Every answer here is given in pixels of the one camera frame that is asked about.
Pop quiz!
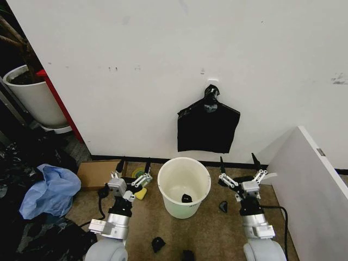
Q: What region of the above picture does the yellow sponge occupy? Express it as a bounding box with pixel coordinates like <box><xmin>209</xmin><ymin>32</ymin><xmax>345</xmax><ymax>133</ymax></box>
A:
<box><xmin>134</xmin><ymin>188</ymin><xmax>148</xmax><ymax>201</ymax></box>

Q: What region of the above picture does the crumpled black plastic bag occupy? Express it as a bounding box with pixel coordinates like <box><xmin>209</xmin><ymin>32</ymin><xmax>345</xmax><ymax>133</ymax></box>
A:
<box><xmin>15</xmin><ymin>216</ymin><xmax>98</xmax><ymax>261</ymax></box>
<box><xmin>0</xmin><ymin>127</ymin><xmax>79</xmax><ymax>199</ymax></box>

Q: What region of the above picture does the brown plant trunk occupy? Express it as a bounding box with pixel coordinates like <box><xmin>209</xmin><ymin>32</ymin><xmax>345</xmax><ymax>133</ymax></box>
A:
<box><xmin>0</xmin><ymin>13</ymin><xmax>40</xmax><ymax>84</ymax></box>

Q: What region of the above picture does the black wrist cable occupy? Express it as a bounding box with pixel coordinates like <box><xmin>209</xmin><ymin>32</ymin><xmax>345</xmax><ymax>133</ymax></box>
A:
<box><xmin>260</xmin><ymin>204</ymin><xmax>291</xmax><ymax>261</ymax></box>
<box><xmin>97</xmin><ymin>187</ymin><xmax>110</xmax><ymax>221</ymax></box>

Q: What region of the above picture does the brown cardboard box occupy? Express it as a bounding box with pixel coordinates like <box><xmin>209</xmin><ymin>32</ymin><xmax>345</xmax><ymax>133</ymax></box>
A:
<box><xmin>77</xmin><ymin>160</ymin><xmax>129</xmax><ymax>191</ymax></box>

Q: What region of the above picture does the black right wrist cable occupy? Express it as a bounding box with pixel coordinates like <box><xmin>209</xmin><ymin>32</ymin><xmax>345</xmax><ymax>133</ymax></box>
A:
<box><xmin>260</xmin><ymin>204</ymin><xmax>291</xmax><ymax>261</ymax></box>

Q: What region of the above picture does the black garbage bag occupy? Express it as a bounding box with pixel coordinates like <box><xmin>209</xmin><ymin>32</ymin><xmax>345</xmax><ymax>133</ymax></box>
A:
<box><xmin>176</xmin><ymin>84</ymin><xmax>241</xmax><ymax>154</ymax></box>

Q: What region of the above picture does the red panel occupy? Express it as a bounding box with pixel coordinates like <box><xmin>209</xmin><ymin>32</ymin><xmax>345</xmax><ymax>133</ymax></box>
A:
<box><xmin>35</xmin><ymin>69</ymin><xmax>85</xmax><ymax>144</ymax></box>

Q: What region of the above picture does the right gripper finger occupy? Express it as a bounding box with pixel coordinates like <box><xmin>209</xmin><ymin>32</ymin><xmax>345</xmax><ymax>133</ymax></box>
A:
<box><xmin>218</xmin><ymin>156</ymin><xmax>240</xmax><ymax>190</ymax></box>
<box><xmin>251</xmin><ymin>152</ymin><xmax>269</xmax><ymax>186</ymax></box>

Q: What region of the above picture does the white board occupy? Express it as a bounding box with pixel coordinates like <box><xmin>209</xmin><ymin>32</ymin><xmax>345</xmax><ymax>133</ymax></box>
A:
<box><xmin>267</xmin><ymin>125</ymin><xmax>348</xmax><ymax>261</ymax></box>

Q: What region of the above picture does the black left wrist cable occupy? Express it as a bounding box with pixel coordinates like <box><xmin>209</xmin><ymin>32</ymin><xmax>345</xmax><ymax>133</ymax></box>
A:
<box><xmin>97</xmin><ymin>187</ymin><xmax>110</xmax><ymax>221</ymax></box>

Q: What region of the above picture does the blue plastic bag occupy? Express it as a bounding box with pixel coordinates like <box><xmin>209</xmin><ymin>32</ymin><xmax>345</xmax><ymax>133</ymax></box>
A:
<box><xmin>18</xmin><ymin>163</ymin><xmax>82</xmax><ymax>220</ymax></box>

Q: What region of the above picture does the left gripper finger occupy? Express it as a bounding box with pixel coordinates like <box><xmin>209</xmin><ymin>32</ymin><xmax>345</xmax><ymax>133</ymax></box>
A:
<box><xmin>131</xmin><ymin>157</ymin><xmax>154</xmax><ymax>189</ymax></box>
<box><xmin>109</xmin><ymin>157</ymin><xmax>126</xmax><ymax>180</ymax></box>

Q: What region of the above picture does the black baseboard strip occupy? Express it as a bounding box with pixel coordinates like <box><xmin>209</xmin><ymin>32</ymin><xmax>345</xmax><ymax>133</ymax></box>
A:
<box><xmin>90</xmin><ymin>154</ymin><xmax>272</xmax><ymax>167</ymax></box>

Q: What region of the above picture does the grey metal frame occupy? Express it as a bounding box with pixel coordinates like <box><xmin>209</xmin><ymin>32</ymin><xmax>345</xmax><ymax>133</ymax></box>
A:
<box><xmin>0</xmin><ymin>75</ymin><xmax>28</xmax><ymax>128</ymax></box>

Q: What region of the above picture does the white plant pot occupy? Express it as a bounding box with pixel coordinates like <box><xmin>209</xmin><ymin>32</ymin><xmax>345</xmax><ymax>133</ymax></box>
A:
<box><xmin>2</xmin><ymin>64</ymin><xmax>69</xmax><ymax>128</ymax></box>

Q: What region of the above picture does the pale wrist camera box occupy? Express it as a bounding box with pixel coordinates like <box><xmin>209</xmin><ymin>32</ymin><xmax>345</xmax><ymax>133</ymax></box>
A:
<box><xmin>107</xmin><ymin>178</ymin><xmax>127</xmax><ymax>197</ymax></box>
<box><xmin>241</xmin><ymin>181</ymin><xmax>259</xmax><ymax>198</ymax></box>

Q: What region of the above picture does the white plastic trash bin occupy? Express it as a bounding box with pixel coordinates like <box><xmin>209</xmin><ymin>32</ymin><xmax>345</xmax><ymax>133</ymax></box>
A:
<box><xmin>157</xmin><ymin>157</ymin><xmax>212</xmax><ymax>220</ymax></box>

